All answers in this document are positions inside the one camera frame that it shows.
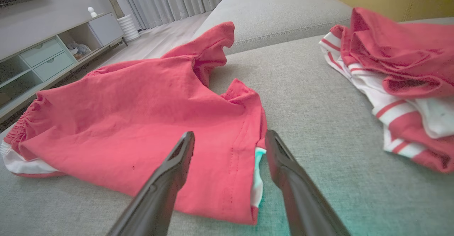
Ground red number 23 basketball jersey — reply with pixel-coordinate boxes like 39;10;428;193
318;7;454;174

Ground red shorts with white stripe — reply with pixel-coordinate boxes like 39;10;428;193
0;21;268;226

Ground grey soft toy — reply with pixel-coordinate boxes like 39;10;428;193
67;41;92;60

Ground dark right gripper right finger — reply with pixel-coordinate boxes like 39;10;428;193
264;130;351;236

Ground large grey sofa seat cushion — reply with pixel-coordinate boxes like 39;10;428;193
0;18;454;236

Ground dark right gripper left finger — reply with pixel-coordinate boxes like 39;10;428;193
106;131;195;236

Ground long low television cabinet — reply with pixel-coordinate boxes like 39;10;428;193
0;12;128;123

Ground white ribbed plant pot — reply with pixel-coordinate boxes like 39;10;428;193
117;14;140;42

